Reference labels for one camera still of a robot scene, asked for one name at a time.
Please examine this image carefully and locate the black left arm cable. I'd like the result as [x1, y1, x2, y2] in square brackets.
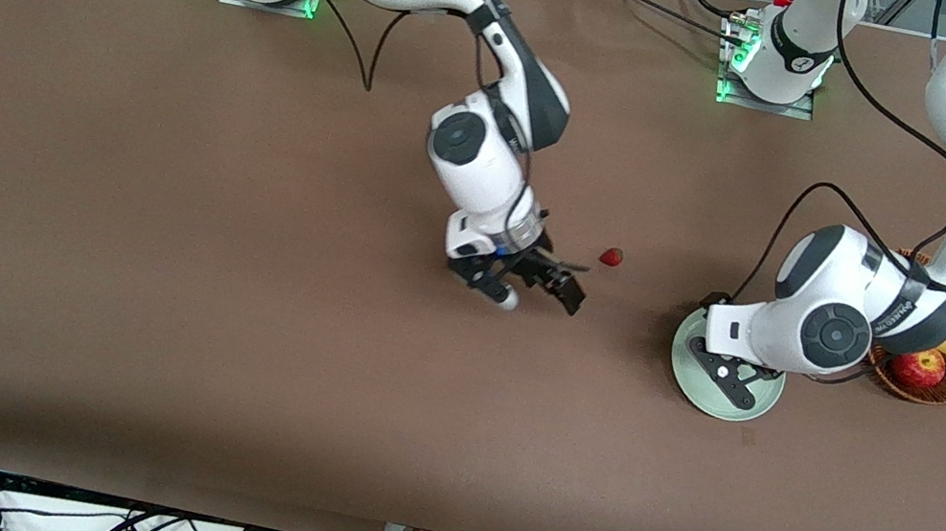
[731, 0, 946, 340]

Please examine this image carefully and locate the brown wicker basket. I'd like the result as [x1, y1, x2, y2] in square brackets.
[860, 243, 946, 408]

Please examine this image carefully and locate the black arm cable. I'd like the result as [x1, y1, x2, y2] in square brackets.
[245, 0, 579, 258]
[731, 0, 946, 340]

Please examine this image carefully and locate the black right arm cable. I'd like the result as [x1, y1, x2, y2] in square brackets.
[245, 0, 579, 258]

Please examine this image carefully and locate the brown table cover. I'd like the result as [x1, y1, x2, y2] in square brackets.
[0, 0, 946, 531]

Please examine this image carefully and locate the black base cable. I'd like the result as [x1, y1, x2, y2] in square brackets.
[561, 0, 764, 52]

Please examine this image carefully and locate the pale green round plate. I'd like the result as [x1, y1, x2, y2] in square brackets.
[660, 302, 796, 430]

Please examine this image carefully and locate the red apple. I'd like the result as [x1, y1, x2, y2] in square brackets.
[888, 343, 946, 394]

